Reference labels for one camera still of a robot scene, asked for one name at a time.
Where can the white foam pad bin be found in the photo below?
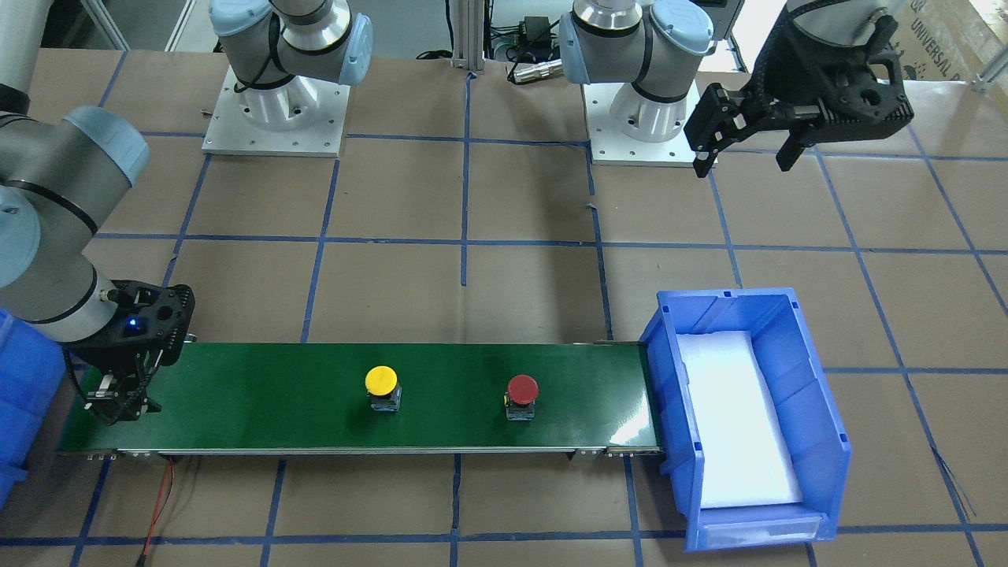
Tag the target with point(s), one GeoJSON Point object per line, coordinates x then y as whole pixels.
{"type": "Point", "coordinates": [747, 462]}

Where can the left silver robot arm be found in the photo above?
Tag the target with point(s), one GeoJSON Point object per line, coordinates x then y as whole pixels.
{"type": "Point", "coordinates": [656, 48]}

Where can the blue bin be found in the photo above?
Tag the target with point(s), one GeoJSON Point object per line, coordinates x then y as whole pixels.
{"type": "Point", "coordinates": [812, 425]}
{"type": "Point", "coordinates": [32, 369]}

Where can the green conveyor belt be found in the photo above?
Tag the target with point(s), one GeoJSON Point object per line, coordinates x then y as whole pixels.
{"type": "Point", "coordinates": [290, 399]}

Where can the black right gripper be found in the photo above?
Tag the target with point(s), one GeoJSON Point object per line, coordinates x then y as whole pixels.
{"type": "Point", "coordinates": [113, 358]}

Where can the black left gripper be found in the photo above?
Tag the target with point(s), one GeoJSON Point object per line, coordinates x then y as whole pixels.
{"type": "Point", "coordinates": [774, 83]}

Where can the yellow push button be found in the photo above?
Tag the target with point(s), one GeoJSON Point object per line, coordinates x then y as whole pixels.
{"type": "Point", "coordinates": [383, 389]}

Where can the aluminium frame post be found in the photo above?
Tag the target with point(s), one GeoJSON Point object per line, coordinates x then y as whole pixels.
{"type": "Point", "coordinates": [469, 22]}

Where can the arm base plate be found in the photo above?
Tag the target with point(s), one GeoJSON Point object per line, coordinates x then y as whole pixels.
{"type": "Point", "coordinates": [304, 118]}
{"type": "Point", "coordinates": [626, 129]}

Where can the red push button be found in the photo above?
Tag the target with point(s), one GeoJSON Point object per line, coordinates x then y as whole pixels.
{"type": "Point", "coordinates": [520, 398]}

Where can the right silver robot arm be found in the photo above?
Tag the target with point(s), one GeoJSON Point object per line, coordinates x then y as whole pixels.
{"type": "Point", "coordinates": [61, 181]}

